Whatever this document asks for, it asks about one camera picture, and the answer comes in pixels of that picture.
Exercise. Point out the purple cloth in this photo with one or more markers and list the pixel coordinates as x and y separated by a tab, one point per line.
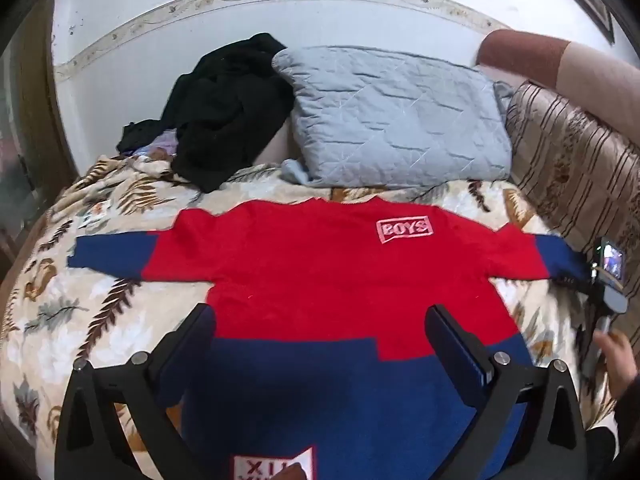
160	144

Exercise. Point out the person's right forearm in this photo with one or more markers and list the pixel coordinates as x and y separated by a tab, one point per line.
625	435

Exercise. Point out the dark picture frame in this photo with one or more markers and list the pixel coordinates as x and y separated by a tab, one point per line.
595	5

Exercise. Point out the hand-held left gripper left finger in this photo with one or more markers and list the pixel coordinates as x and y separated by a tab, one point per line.
190	335

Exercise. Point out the black clothing pile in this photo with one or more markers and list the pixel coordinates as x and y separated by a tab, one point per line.
225	110

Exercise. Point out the wooden door with glass panel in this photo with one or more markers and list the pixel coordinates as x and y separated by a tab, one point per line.
25	135

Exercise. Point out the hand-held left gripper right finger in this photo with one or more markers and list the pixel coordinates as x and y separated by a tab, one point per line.
452	345

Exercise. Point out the red and blue sweater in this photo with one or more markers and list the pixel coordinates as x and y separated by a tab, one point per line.
325	270

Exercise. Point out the striped brown cushion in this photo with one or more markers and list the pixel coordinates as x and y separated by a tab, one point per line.
575	160

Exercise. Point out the grey quilted pillow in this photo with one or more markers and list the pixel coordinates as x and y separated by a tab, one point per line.
395	115

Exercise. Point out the person's right hand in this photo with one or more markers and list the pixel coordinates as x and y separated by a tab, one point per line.
620	360

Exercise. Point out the brown and beige bolster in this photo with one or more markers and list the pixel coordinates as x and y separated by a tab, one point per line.
550	57

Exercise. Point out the leaf print blanket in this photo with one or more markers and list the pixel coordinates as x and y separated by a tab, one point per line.
100	310

